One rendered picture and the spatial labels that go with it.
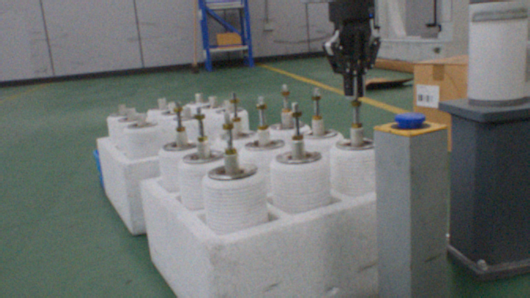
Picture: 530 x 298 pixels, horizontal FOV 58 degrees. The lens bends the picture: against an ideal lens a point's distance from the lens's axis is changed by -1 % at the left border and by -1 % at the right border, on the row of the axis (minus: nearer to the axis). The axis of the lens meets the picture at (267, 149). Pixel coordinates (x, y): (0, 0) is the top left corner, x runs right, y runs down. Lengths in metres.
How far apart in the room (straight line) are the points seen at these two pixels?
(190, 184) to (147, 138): 0.41
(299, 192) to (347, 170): 0.10
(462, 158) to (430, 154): 0.27
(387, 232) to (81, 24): 6.64
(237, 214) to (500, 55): 0.50
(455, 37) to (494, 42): 3.14
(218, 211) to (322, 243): 0.17
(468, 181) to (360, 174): 0.21
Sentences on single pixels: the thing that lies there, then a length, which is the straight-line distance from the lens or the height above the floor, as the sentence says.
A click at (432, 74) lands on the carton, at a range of 1.77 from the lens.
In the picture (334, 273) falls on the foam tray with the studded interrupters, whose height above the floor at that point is 0.08.
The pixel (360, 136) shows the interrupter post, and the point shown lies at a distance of 0.83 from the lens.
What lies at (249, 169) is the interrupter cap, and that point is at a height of 0.25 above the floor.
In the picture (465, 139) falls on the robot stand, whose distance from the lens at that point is 0.91.
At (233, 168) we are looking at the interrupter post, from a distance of 0.72.
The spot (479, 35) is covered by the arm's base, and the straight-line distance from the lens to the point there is 0.89.
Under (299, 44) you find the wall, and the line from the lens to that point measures 7.25.
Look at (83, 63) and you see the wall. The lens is 7.16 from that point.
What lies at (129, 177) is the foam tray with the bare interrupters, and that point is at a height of 0.15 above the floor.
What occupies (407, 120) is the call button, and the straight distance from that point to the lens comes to 0.66.
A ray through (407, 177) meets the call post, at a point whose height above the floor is 0.26.
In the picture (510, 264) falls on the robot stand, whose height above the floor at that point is 0.02.
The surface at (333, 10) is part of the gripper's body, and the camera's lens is 0.80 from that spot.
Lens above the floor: 0.46
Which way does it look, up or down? 14 degrees down
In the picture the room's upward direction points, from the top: 5 degrees counter-clockwise
